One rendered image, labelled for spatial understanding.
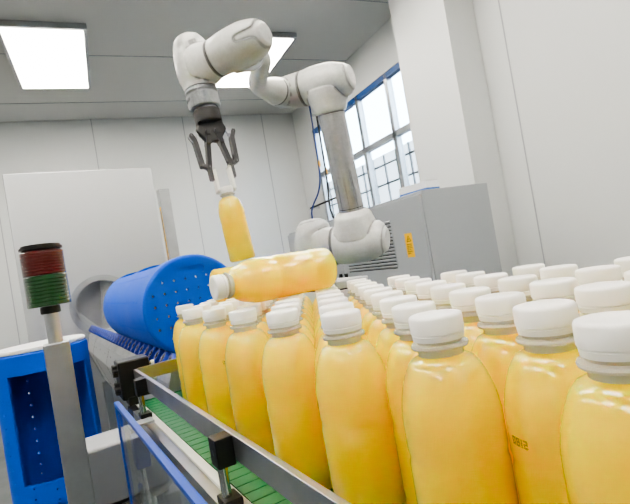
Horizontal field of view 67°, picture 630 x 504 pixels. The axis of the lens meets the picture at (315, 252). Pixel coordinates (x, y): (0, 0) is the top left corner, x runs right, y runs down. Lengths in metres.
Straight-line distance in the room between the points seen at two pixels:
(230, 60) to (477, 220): 2.04
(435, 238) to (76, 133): 5.16
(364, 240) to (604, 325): 1.57
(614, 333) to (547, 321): 0.07
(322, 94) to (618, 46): 2.19
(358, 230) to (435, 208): 1.10
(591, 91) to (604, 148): 0.37
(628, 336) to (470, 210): 2.75
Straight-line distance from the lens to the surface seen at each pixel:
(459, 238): 2.92
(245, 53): 1.34
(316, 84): 1.81
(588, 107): 3.63
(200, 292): 1.38
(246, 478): 0.68
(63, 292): 0.87
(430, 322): 0.35
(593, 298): 0.40
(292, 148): 7.38
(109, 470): 1.14
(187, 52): 1.42
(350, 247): 1.83
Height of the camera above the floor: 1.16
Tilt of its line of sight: 1 degrees up
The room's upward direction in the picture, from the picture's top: 10 degrees counter-clockwise
